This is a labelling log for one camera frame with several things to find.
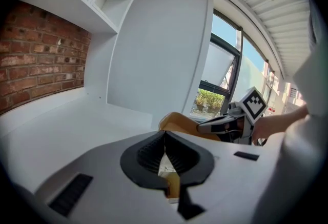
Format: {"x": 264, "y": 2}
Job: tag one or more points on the white desk with hutch shelves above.
{"x": 77, "y": 0}

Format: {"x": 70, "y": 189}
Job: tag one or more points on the brown cardboard tray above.
{"x": 179, "y": 120}

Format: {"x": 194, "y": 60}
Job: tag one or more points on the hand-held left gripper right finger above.
{"x": 194, "y": 164}

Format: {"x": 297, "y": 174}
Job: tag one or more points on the person's grey sweatshirt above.
{"x": 307, "y": 141}

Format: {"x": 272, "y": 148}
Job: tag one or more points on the person's right forearm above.
{"x": 276, "y": 123}

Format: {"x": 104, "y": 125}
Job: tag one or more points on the black framed window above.
{"x": 238, "y": 46}

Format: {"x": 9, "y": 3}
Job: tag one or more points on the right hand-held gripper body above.
{"x": 252, "y": 105}

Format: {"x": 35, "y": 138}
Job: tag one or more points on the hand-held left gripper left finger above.
{"x": 138, "y": 166}

